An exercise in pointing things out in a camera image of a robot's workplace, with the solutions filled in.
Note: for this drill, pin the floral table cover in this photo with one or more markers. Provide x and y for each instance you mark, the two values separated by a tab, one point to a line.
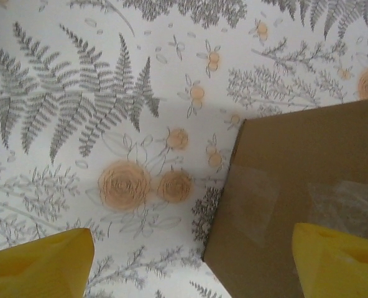
78	124

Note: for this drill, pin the brown cardboard box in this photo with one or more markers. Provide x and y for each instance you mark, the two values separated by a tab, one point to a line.
296	170

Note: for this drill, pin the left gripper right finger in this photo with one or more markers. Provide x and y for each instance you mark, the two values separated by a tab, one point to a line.
342	273

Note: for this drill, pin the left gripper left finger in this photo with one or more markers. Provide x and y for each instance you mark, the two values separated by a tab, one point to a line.
31	273

